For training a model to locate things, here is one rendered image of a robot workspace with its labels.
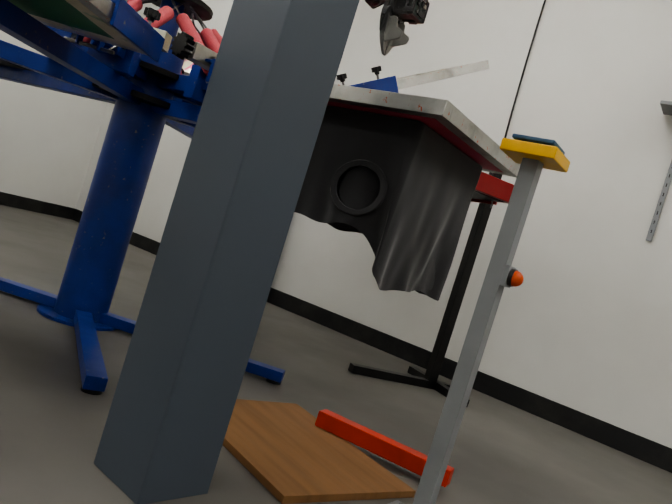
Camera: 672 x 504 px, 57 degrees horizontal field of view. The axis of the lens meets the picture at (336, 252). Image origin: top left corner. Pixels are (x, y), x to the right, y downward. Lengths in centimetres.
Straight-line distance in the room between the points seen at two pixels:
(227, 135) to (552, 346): 269
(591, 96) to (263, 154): 283
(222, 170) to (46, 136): 500
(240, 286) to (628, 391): 262
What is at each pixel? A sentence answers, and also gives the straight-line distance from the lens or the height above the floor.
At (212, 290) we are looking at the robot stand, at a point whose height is 45.
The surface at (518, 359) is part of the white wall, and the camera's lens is 369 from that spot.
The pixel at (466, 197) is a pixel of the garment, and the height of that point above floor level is 84.
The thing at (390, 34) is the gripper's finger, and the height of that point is 113.
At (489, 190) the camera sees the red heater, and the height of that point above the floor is 104.
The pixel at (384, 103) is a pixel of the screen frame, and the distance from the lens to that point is 154.
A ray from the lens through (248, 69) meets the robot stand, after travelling 130.
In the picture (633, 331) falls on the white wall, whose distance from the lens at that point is 357.
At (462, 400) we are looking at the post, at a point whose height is 34.
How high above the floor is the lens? 63
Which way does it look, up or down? 2 degrees down
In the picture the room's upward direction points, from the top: 17 degrees clockwise
